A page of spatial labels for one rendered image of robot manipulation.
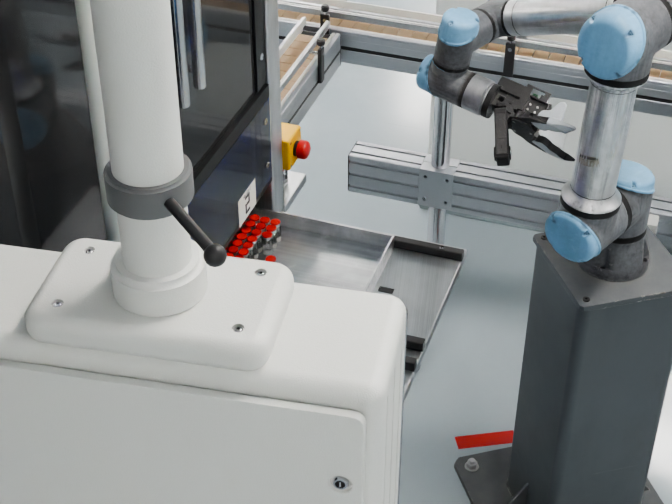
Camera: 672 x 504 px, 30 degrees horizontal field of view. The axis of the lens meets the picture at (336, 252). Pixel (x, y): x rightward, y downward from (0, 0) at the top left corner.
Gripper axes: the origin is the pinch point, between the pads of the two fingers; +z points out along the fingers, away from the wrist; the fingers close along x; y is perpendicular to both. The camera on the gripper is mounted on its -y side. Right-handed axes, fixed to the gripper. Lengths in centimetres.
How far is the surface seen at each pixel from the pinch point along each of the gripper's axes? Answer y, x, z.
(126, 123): -68, -130, -12
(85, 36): -53, -100, -40
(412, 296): -41.3, -0.3, -13.2
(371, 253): -36.0, 5.4, -26.4
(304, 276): -48, -1, -34
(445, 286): -35.9, 2.5, -9.2
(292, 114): -9, 29, -67
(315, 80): 4, 37, -71
